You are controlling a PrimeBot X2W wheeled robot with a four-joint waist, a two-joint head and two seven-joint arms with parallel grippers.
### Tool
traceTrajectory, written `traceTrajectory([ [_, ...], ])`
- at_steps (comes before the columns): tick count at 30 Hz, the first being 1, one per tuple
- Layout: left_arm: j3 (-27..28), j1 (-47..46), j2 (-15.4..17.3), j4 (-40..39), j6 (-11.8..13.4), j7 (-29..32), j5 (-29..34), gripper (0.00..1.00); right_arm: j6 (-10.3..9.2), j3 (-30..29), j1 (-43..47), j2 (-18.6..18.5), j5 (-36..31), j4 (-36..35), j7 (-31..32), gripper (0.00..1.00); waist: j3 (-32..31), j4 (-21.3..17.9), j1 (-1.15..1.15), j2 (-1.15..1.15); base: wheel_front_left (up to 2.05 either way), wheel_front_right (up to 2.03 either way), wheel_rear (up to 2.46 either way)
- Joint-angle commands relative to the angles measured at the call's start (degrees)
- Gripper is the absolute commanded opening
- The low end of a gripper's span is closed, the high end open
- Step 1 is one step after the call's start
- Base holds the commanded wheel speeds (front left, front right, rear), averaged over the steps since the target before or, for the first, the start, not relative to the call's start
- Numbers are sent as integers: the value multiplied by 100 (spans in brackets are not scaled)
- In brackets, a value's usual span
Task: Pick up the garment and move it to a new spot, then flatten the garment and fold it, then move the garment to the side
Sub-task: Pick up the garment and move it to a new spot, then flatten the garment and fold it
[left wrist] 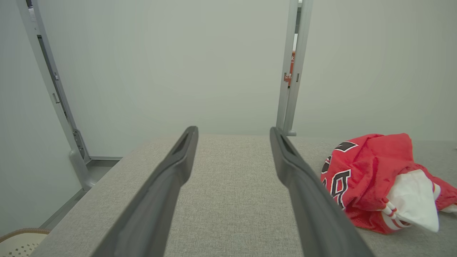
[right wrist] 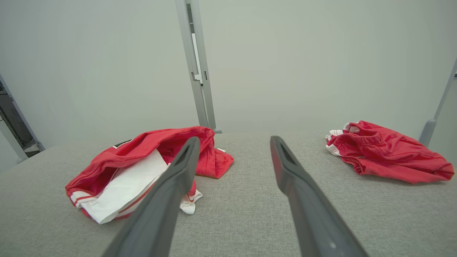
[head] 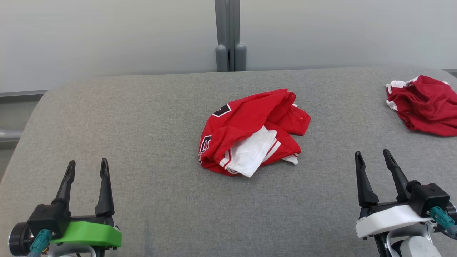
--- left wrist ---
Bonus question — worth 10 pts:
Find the grey double partition post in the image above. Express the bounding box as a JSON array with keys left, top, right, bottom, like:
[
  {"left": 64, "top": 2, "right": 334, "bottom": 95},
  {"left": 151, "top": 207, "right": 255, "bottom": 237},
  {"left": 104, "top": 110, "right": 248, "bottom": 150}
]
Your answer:
[{"left": 276, "top": 0, "right": 315, "bottom": 137}]

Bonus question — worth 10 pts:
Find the red Bulls 23 jersey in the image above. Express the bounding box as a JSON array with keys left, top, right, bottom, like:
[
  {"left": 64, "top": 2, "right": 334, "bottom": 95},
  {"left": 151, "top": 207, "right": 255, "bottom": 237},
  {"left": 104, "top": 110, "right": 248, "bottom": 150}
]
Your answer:
[{"left": 320, "top": 133, "right": 457, "bottom": 235}]

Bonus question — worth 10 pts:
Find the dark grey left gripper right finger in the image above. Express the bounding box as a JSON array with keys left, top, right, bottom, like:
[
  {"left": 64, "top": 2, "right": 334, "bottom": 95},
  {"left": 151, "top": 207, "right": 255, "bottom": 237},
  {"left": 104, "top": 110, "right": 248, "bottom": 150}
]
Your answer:
[{"left": 270, "top": 127, "right": 373, "bottom": 257}]

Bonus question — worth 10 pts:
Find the woven wicker laundry basket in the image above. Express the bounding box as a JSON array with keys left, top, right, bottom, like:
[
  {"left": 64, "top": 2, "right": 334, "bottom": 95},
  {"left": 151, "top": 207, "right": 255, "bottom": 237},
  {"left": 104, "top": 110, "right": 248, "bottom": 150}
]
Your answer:
[{"left": 0, "top": 228, "right": 51, "bottom": 257}]

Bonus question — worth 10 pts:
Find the red sign behind partition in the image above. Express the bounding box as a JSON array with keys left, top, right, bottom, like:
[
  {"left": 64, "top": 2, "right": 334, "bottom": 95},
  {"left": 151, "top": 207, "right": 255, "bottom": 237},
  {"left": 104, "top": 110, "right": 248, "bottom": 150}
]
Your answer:
[{"left": 284, "top": 52, "right": 296, "bottom": 88}]

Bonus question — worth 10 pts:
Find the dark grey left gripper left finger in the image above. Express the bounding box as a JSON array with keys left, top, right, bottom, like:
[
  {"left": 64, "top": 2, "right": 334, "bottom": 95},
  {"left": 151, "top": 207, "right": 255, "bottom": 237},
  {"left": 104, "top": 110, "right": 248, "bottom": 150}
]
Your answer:
[{"left": 91, "top": 126, "right": 199, "bottom": 257}]

